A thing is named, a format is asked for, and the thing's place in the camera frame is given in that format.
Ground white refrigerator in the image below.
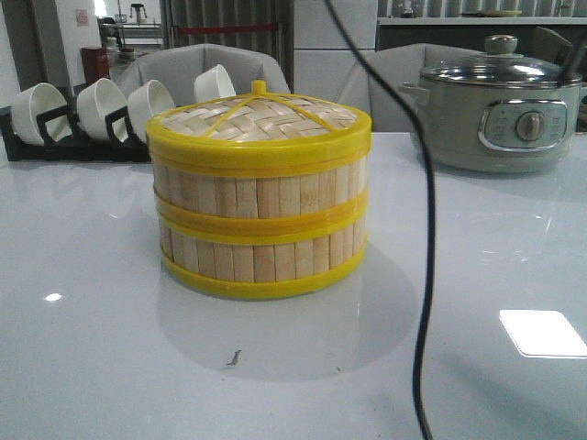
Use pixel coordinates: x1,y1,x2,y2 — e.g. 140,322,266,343
293,1,378,101

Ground grey electric cooking pot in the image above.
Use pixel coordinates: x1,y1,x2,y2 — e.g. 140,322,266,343
399,35,586,173

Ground white bowl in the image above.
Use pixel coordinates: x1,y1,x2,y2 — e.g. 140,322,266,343
194,64,236,103
76,78,127,142
11,82,68,146
127,80,175,143

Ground right grey chair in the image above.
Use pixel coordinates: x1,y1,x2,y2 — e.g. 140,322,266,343
337,43,479,132

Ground bamboo steamer tray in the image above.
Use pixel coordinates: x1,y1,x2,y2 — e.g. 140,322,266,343
153,158,368,240
160,215,367,300

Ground grey chair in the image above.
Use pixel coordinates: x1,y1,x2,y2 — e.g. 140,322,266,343
115,43,290,105
337,43,479,132

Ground black dish rack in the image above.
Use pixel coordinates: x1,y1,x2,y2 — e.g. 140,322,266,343
1,105,150,162

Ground left grey chair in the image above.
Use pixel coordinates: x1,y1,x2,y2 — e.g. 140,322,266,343
115,43,290,105

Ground red barrier belt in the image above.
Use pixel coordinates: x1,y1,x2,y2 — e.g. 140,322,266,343
177,23,279,35

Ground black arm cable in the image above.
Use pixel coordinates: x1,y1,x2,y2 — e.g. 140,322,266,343
323,0,437,440

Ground red trash bin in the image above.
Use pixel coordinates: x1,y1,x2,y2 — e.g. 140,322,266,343
80,46,110,85

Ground yellow plate on counter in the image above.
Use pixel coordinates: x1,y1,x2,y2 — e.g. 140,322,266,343
478,9,523,18

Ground woven bamboo steamer lid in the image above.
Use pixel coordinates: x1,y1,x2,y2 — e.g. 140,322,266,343
146,80,371,178

